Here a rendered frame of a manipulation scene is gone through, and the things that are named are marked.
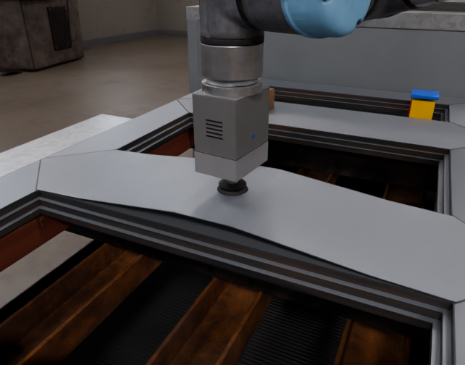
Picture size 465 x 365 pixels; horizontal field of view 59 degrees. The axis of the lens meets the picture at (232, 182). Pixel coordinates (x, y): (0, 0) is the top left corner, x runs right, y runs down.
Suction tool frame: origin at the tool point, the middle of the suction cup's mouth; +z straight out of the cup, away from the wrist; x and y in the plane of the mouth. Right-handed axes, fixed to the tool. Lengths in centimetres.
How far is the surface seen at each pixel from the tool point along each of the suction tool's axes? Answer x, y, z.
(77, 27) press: -532, -398, 35
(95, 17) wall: -642, -533, 32
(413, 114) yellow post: 13, -61, 1
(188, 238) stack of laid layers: -0.7, 9.3, 2.0
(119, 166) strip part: -22.1, 0.3, 0.5
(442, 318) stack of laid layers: 28.3, 7.1, 2.1
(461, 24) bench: 17, -84, -17
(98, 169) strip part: -24.3, 2.7, 0.6
